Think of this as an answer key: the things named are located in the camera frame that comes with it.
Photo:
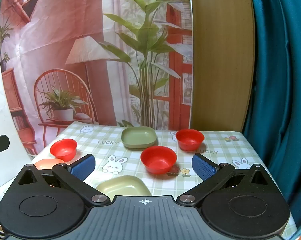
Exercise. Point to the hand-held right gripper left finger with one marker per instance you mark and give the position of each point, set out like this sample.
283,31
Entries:
84,167

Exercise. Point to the green square plate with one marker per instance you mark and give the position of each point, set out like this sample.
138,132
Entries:
123,186
139,136

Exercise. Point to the wooden board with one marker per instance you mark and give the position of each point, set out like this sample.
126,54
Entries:
223,55

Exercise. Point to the green checkered bunny tablecloth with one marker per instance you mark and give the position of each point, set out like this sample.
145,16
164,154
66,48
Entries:
215,142

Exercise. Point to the printed backdrop cloth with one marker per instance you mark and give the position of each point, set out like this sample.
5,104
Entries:
65,17

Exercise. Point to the red plastic bowl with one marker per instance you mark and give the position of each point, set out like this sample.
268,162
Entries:
63,148
190,138
158,158

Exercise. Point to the teal curtain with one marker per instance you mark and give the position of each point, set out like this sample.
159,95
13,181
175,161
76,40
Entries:
283,80

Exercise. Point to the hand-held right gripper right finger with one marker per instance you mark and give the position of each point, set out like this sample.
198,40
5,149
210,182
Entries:
204,167

